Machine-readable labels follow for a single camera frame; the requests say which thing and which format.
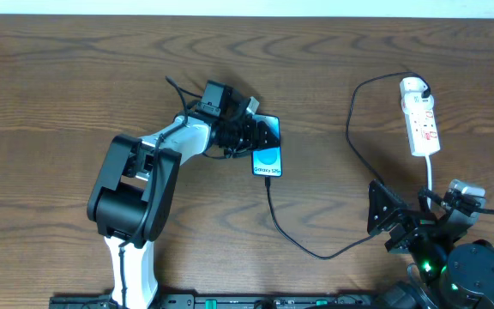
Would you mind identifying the white power strip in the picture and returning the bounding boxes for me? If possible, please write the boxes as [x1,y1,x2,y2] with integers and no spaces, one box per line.
[400,76,441,157]

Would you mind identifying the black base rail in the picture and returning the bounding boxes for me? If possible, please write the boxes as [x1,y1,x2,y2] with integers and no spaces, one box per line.
[48,294,377,309]

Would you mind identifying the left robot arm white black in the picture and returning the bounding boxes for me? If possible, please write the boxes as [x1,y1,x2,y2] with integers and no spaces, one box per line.
[87,78,282,308]

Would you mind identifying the blue Galaxy smartphone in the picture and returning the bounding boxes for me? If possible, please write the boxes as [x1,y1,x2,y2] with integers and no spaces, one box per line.
[251,115,282,178]

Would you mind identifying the white power strip cord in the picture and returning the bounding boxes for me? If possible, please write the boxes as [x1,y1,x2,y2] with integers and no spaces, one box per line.
[424,154,434,211]

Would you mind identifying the black USB charger cable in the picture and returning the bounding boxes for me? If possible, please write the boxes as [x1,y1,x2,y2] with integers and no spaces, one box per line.
[263,70,432,261]

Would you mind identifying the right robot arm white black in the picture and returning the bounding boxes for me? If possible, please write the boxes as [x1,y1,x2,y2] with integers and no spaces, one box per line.
[367,179,494,308]

